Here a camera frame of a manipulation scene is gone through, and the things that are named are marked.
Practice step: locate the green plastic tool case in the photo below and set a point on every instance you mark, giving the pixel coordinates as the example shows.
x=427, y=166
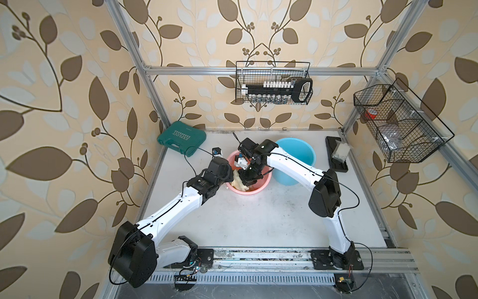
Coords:
x=182, y=138

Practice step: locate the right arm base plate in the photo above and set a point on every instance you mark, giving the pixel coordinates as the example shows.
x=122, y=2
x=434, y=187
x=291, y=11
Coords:
x=332, y=260

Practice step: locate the blue plastic bucket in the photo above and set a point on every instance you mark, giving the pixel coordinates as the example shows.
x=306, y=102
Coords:
x=301, y=151

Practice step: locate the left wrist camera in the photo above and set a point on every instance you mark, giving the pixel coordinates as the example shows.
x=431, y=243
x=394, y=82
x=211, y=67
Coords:
x=216, y=152

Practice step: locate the black socket set holder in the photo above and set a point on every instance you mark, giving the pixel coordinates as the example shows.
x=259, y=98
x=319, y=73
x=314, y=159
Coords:
x=296, y=92

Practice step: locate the pink plastic bucket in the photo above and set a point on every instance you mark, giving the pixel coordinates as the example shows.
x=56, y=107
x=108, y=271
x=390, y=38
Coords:
x=257, y=187

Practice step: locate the black wire basket back wall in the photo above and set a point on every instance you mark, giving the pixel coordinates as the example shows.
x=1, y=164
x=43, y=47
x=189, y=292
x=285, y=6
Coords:
x=256, y=72

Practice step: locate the yellow cloth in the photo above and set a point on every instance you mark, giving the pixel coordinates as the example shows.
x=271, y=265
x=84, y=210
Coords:
x=237, y=182

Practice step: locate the black wire basket right wall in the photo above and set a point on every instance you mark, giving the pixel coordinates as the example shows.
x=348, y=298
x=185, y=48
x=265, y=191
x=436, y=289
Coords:
x=423, y=132

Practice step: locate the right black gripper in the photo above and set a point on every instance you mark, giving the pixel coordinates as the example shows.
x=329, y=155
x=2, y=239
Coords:
x=246, y=180

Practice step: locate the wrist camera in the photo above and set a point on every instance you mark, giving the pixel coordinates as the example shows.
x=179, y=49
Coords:
x=216, y=152
x=241, y=162

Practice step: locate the black tray with plastic bag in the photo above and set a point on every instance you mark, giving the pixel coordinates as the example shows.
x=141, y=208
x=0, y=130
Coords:
x=337, y=153

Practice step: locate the black wire basket wall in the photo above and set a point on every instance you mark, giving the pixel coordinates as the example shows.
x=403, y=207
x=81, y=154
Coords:
x=423, y=132
x=256, y=72

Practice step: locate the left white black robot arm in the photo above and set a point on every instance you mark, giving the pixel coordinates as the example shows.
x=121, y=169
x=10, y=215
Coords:
x=138, y=249

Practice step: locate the silver foil bag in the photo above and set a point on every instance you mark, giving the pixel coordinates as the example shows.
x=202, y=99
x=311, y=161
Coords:
x=391, y=135

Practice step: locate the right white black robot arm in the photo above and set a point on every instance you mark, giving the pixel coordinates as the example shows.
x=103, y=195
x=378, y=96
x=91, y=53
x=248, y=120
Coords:
x=325, y=199

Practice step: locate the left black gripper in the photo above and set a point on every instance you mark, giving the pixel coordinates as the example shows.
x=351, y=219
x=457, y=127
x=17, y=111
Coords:
x=228, y=170

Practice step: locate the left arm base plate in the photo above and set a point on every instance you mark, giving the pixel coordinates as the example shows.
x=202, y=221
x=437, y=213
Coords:
x=202, y=258

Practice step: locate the aluminium front rail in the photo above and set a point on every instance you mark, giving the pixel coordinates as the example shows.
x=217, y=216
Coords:
x=380, y=261

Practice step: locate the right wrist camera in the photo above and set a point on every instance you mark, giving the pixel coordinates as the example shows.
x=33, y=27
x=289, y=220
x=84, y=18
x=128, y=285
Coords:
x=241, y=162

